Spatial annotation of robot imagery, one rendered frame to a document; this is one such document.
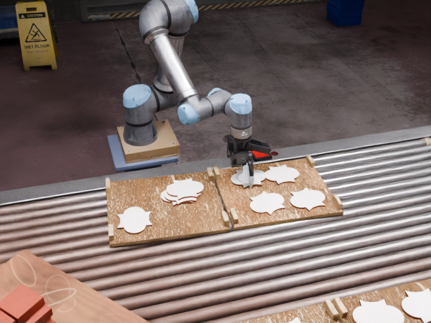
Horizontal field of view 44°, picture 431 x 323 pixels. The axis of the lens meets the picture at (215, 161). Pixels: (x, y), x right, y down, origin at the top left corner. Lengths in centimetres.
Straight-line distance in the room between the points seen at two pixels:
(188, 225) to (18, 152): 247
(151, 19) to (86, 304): 101
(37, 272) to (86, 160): 237
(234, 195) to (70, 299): 76
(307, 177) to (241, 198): 30
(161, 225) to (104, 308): 47
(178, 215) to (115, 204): 24
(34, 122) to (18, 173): 71
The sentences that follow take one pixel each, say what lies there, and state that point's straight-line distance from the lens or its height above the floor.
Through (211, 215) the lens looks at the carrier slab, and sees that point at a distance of 190.
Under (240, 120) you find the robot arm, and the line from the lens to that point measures 188.
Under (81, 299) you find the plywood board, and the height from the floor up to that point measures 104.
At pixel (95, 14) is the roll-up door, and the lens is 651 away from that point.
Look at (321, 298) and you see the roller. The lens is 168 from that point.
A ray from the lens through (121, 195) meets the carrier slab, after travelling 201.
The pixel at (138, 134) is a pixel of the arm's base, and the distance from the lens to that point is 229.
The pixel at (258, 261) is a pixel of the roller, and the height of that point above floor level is 92.
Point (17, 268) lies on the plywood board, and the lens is 165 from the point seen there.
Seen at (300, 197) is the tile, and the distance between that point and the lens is 199.
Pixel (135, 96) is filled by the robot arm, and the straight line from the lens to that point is 222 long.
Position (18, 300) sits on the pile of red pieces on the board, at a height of 129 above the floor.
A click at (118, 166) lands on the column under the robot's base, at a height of 87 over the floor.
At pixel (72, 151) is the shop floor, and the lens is 405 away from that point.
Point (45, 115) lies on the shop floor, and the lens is 458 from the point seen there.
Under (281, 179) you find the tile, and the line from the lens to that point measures 208.
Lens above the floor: 216
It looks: 34 degrees down
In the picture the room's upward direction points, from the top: 1 degrees clockwise
